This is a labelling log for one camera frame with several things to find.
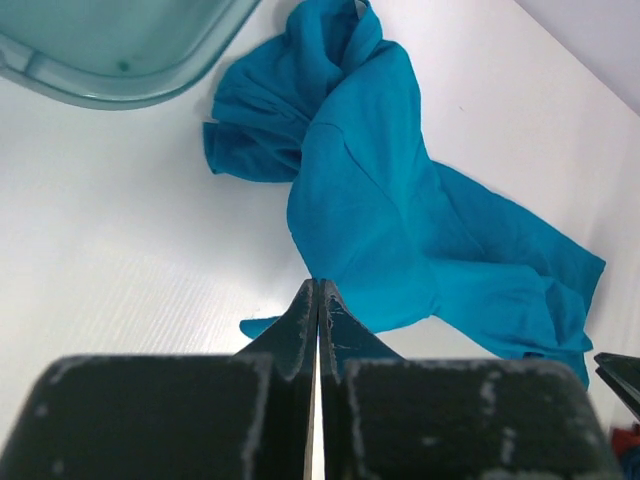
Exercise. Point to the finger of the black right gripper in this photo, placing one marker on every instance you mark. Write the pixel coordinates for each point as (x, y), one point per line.
(621, 374)

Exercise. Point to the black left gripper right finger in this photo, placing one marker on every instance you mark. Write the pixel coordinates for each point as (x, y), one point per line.
(386, 417)

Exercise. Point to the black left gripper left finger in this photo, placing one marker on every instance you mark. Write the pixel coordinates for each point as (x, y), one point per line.
(242, 416)

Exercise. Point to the bright blue t-shirt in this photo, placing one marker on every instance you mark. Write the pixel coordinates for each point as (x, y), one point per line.
(334, 110)

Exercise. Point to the folded navy printed t-shirt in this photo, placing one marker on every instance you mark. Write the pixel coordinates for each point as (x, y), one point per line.
(630, 464)

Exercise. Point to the teal translucent plastic bin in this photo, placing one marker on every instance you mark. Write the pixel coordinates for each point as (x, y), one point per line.
(115, 54)

